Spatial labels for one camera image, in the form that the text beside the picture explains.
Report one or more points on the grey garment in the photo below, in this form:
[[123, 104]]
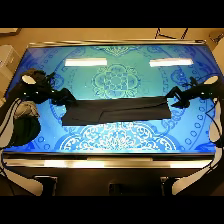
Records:
[[26, 108]]

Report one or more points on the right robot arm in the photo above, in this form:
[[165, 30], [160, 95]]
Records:
[[208, 89]]

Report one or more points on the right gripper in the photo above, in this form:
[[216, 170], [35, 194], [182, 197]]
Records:
[[186, 94]]

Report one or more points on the blue garment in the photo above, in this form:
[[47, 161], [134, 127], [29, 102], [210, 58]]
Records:
[[116, 111]]

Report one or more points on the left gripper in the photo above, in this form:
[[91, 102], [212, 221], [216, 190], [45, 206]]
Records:
[[63, 96]]

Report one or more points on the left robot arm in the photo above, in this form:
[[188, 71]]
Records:
[[31, 89]]

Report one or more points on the dark green garment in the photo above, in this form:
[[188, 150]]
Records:
[[25, 131]]

